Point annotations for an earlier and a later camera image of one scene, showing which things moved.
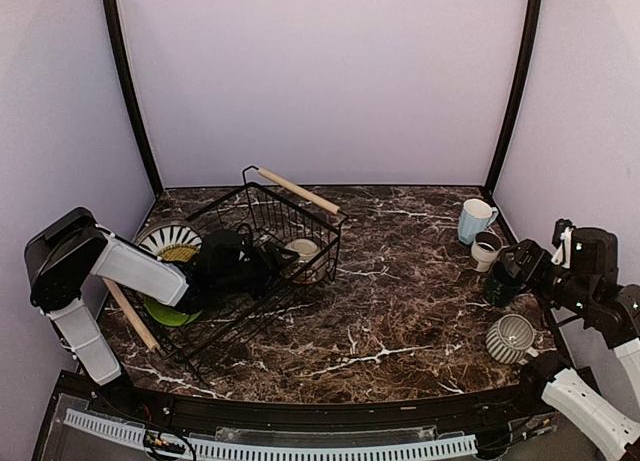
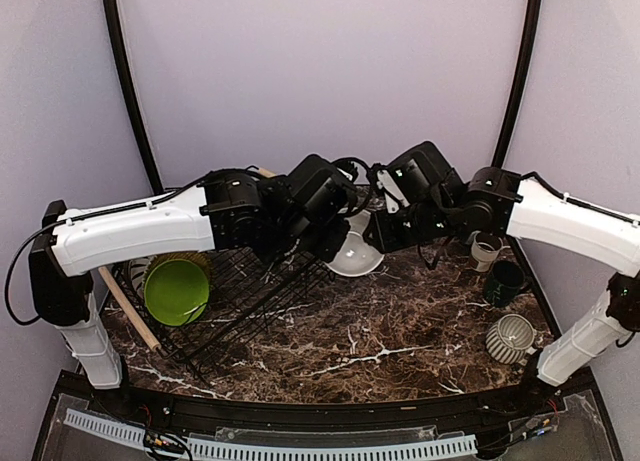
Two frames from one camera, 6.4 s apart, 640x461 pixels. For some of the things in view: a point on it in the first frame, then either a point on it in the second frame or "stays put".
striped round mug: x=509 y=339 stays put
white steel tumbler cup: x=484 y=250 stays put
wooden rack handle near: x=151 y=343 stays put
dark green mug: x=504 y=282 stays put
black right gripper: x=527 y=249 → x=384 y=237
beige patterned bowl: x=309 y=267 → x=356 y=256
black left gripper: x=267 y=266 → x=331 y=246
